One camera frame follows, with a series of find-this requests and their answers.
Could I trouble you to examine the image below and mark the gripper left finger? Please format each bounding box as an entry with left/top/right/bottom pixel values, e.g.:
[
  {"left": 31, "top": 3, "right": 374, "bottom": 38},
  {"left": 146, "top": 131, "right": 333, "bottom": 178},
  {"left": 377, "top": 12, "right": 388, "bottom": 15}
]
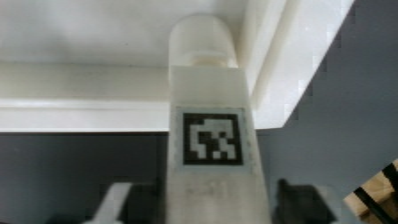
[{"left": 82, "top": 182, "right": 155, "bottom": 224}]

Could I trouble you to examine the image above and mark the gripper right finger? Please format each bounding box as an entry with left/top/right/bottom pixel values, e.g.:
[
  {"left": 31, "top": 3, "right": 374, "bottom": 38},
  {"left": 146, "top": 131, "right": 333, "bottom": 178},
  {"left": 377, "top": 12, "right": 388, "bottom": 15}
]
[{"left": 272, "top": 179, "right": 338, "bottom": 224}]

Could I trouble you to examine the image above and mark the white square tabletop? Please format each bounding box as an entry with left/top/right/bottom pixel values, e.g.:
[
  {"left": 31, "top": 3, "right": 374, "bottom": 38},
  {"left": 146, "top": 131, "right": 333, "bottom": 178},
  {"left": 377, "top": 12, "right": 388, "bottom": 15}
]
[{"left": 0, "top": 0, "right": 356, "bottom": 132}]

